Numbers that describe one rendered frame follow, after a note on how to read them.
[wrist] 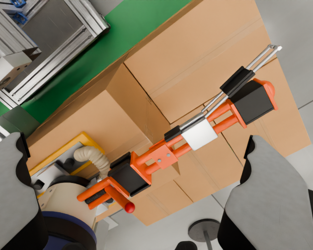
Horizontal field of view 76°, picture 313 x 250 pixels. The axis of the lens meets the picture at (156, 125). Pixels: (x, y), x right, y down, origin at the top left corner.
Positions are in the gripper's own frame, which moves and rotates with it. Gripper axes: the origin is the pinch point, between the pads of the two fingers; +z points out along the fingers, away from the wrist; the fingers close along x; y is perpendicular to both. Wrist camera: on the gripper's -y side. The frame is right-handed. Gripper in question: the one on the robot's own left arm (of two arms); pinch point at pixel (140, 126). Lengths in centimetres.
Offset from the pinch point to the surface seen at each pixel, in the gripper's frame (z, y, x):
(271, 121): 84, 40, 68
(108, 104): 43.9, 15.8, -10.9
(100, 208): 39, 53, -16
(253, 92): 28.8, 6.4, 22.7
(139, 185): 29.3, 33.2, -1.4
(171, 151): 29.9, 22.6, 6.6
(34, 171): 42, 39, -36
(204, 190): 84, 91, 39
